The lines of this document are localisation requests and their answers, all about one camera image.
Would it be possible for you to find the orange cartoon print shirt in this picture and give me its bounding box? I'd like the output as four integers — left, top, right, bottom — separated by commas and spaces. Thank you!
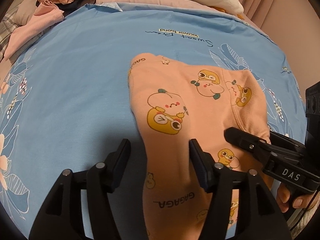
129, 53, 270, 239

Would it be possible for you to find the person right hand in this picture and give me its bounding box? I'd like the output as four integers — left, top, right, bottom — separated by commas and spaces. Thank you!
276, 182, 320, 214

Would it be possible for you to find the white knit right sleeve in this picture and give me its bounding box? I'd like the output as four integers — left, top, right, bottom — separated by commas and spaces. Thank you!
287, 203, 319, 239

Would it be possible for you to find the blue floral bed sheet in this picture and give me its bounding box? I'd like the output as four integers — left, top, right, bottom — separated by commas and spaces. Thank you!
1, 3, 307, 239

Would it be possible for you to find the pink curtain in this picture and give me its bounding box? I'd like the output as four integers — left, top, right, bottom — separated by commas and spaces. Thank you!
240, 0, 319, 96

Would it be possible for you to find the pink quilt under sheet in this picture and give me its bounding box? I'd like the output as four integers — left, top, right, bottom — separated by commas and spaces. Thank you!
95, 0, 269, 38

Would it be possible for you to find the plaid grey blanket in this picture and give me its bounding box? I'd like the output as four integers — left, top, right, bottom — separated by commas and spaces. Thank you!
1, 0, 37, 60

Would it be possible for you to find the light pink garment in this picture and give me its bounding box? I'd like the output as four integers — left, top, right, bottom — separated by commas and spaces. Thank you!
4, 0, 64, 60

